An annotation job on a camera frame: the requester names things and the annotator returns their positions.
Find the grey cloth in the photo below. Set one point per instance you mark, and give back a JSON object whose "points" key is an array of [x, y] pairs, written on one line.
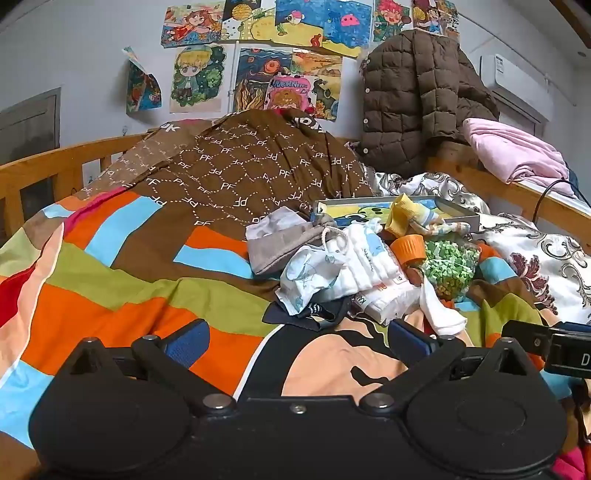
{"points": [[281, 249]]}

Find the grey door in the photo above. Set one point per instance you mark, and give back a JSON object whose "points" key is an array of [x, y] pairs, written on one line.
{"points": [[27, 129]]}

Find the blue jeans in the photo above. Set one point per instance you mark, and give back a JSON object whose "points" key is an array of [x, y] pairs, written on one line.
{"points": [[582, 189]]}

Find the wooden bed frame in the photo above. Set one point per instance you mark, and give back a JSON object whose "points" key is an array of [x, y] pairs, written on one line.
{"points": [[27, 170]]}

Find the white sock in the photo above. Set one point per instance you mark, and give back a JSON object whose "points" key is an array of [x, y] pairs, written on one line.
{"points": [[441, 314]]}

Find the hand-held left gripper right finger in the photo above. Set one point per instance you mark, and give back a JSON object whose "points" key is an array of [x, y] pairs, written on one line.
{"points": [[406, 339]]}

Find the pastel striped sock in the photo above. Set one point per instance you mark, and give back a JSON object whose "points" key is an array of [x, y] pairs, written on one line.
{"points": [[443, 226]]}

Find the navy cloth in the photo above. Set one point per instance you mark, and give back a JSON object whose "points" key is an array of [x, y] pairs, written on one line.
{"points": [[295, 318]]}

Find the colourful striped blanket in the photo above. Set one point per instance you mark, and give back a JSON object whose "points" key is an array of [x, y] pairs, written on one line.
{"points": [[115, 295]]}

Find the white air conditioner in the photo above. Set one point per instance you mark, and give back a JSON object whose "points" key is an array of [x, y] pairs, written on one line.
{"points": [[521, 78]]}

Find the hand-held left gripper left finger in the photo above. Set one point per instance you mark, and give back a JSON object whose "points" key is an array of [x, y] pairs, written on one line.
{"points": [[187, 344]]}

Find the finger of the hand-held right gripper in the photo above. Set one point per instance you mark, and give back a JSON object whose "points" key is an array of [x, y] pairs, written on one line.
{"points": [[521, 339]]}

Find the yellow sock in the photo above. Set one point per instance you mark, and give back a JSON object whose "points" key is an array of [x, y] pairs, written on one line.
{"points": [[400, 212]]}

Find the brown patterned duvet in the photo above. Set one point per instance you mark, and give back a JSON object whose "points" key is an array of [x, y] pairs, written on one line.
{"points": [[240, 170]]}

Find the cartoon printed box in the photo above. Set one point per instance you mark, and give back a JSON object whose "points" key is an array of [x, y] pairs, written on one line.
{"points": [[351, 214]]}

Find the group of colourful wall posters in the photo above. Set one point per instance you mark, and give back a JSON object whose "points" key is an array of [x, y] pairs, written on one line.
{"points": [[314, 23]]}

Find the white folded cloth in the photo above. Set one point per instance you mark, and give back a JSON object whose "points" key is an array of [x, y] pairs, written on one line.
{"points": [[369, 258]]}

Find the brown puffer jacket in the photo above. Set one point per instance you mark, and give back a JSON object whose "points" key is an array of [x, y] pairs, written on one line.
{"points": [[406, 92]]}

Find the white printed baby cloth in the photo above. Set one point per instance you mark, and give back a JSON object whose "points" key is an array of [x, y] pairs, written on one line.
{"points": [[304, 277]]}

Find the pink folded cloth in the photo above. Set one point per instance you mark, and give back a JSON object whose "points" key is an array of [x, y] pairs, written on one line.
{"points": [[512, 147]]}

